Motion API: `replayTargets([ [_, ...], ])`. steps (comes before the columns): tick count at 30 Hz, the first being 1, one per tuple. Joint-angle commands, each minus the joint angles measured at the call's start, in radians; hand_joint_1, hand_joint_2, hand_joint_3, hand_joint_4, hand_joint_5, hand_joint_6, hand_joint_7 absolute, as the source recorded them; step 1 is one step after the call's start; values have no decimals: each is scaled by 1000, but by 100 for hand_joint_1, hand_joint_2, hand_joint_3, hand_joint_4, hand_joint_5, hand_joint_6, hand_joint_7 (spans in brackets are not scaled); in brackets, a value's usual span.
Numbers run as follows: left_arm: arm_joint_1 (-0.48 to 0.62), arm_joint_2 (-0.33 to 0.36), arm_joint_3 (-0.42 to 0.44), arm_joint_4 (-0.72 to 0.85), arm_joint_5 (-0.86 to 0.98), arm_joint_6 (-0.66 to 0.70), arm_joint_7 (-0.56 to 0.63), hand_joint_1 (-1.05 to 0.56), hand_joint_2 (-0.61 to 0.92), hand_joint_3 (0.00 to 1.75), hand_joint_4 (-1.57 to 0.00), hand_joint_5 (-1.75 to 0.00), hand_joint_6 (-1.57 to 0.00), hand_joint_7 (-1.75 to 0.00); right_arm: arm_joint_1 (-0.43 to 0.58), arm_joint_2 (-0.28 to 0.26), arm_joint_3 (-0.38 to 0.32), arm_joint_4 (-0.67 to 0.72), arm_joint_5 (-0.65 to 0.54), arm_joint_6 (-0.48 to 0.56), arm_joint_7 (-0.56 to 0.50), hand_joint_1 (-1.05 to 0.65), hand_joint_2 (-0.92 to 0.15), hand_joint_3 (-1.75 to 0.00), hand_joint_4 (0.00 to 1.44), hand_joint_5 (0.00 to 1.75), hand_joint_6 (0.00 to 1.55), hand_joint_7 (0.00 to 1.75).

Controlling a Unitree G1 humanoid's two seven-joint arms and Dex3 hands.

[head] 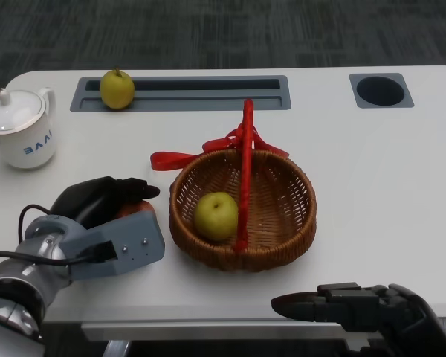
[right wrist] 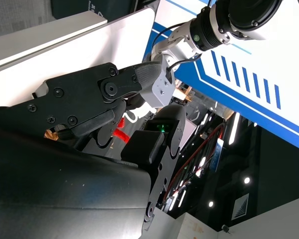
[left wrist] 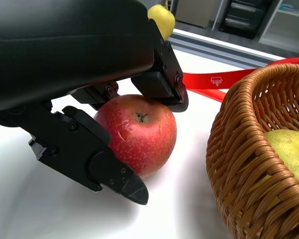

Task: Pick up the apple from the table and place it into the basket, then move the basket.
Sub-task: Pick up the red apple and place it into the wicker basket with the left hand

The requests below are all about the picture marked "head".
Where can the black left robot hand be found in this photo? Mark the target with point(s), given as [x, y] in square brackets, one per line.
[93, 197]

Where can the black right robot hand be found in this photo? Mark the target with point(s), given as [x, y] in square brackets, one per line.
[401, 316]

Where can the red apple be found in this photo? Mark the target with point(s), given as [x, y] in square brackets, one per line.
[134, 208]

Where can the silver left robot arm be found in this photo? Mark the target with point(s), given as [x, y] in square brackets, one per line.
[15, 286]

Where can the grey metal table leg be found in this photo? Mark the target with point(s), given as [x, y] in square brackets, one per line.
[352, 346]
[117, 349]

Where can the white mug with blue print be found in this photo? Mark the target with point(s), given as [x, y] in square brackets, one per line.
[29, 148]

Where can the yellow pear with stem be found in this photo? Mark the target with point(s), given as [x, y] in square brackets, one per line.
[116, 91]

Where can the white ceramic mug lid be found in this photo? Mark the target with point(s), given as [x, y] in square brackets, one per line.
[11, 110]

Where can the green pear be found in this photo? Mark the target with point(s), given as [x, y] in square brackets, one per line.
[213, 219]

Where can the grey recessed slot tray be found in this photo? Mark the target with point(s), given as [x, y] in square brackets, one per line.
[208, 99]

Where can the grey recessed cup holder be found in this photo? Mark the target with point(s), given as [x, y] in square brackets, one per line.
[405, 78]

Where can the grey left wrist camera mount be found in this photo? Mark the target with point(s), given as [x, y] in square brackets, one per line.
[134, 241]

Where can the grey table frame rail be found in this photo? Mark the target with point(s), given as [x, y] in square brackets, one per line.
[208, 331]

